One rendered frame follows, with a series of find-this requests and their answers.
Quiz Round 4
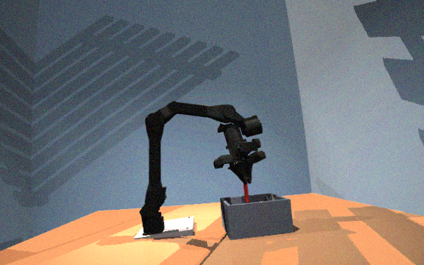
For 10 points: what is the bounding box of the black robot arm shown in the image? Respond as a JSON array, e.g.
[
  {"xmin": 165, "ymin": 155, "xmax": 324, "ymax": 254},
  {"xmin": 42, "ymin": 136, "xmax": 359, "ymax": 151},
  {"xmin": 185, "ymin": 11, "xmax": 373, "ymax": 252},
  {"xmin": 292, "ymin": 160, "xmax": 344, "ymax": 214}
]
[{"xmin": 139, "ymin": 101, "xmax": 263, "ymax": 236}]

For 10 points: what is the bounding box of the red peg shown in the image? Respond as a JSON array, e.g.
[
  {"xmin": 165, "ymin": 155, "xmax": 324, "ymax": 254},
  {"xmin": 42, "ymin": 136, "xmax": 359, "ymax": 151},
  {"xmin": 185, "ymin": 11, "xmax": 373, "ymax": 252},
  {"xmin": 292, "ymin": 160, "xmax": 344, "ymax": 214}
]
[{"xmin": 244, "ymin": 184, "xmax": 249, "ymax": 202}]

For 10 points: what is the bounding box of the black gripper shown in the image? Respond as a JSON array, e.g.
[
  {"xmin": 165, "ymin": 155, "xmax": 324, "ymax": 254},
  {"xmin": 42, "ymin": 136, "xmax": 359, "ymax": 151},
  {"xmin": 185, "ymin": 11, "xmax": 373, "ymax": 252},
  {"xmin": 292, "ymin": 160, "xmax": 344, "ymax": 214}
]
[{"xmin": 213, "ymin": 137, "xmax": 266, "ymax": 185}]

